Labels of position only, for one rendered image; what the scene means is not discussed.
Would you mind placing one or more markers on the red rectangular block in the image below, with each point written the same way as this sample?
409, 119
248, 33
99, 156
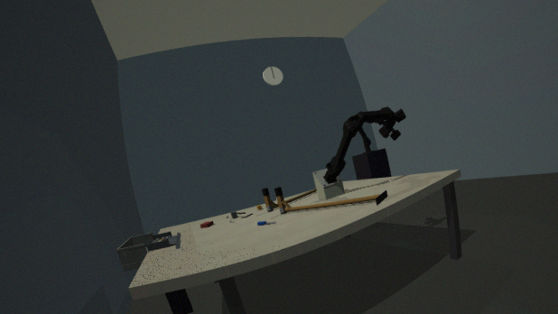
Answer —
207, 224

